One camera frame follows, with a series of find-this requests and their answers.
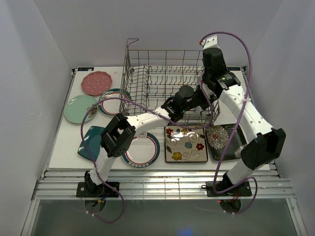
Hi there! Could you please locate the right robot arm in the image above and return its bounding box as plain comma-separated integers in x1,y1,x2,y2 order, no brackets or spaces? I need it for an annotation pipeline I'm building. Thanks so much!
200,47,286,195

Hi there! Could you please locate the mint green plate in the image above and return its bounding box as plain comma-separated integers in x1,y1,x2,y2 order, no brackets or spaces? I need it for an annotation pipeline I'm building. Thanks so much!
63,94,96,124

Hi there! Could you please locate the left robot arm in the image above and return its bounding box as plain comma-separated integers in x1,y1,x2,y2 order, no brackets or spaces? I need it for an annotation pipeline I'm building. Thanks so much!
84,85,219,197

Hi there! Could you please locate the striped rim plate rear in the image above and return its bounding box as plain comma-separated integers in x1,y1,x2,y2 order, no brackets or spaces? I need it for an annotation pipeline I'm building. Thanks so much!
98,88,131,116

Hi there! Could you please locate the grey wire dish rack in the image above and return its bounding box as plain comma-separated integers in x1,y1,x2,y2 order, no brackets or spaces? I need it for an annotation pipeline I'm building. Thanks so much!
119,38,221,126

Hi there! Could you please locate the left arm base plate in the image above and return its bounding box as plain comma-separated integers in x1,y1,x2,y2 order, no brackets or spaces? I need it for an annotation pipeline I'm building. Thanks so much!
76,182,119,199

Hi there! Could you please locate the striped rim plate front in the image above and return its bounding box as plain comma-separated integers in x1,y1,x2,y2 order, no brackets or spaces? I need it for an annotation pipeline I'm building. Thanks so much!
122,132,160,168

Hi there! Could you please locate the beige floral square plate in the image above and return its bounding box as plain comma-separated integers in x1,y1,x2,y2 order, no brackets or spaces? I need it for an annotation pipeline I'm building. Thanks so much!
164,125,208,164

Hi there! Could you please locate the pink dotted plate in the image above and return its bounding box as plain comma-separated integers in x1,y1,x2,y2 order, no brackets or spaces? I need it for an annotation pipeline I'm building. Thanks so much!
81,71,113,96

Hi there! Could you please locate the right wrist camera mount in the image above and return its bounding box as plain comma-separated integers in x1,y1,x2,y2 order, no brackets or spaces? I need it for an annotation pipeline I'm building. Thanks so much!
201,35,220,50

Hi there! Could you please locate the left corner logo sticker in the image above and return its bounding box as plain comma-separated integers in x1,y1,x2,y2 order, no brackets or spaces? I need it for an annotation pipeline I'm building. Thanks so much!
77,67,94,71

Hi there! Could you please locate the black floral square plate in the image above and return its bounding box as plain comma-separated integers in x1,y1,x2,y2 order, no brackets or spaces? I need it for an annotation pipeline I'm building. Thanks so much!
205,124,247,161

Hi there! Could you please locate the teal square plate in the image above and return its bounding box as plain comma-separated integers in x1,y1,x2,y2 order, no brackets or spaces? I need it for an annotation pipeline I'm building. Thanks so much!
77,126,104,161

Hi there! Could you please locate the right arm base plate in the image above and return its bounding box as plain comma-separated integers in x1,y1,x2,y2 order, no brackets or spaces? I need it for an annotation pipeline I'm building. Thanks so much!
201,180,253,197

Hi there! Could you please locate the right corner logo sticker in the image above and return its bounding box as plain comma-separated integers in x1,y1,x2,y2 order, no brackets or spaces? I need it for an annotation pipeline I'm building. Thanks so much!
227,67,241,71

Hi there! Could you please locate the corner logo sticker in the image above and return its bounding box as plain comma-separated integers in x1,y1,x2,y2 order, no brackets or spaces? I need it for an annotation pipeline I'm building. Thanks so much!
227,67,241,71
77,67,94,71

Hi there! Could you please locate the striped rim plate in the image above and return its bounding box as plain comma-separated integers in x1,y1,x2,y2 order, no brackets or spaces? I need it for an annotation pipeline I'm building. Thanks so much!
98,88,131,116
122,132,160,168

